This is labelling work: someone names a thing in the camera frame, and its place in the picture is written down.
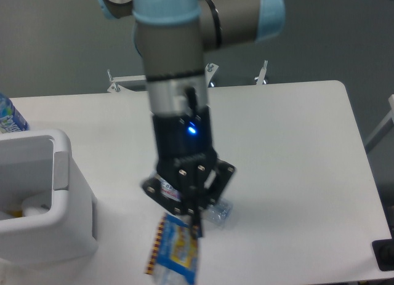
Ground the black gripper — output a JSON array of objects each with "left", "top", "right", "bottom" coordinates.
[{"left": 141, "top": 106, "right": 236, "bottom": 238}]

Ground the clear crushed plastic bottle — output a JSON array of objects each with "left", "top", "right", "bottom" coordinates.
[{"left": 149, "top": 171, "right": 233, "bottom": 227}]

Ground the blue snack wrapper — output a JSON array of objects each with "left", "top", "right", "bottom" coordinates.
[{"left": 145, "top": 214, "right": 199, "bottom": 284}]

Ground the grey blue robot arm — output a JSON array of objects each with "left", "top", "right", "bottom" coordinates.
[{"left": 98, "top": 0, "right": 286, "bottom": 237}]

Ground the white trash can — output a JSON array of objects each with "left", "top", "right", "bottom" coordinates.
[{"left": 1, "top": 129, "right": 98, "bottom": 265}]

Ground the blue labelled drink bottle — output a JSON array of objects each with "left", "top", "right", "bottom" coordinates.
[{"left": 1, "top": 94, "right": 30, "bottom": 134}]

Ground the black device at table edge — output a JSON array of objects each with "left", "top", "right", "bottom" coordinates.
[{"left": 372, "top": 239, "right": 393, "bottom": 271}]

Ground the white pedestal base bracket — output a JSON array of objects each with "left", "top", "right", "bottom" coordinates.
[{"left": 107, "top": 60, "right": 269, "bottom": 93}]

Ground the white frame at right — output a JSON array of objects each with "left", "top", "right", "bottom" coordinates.
[{"left": 364, "top": 94, "right": 393, "bottom": 155}]

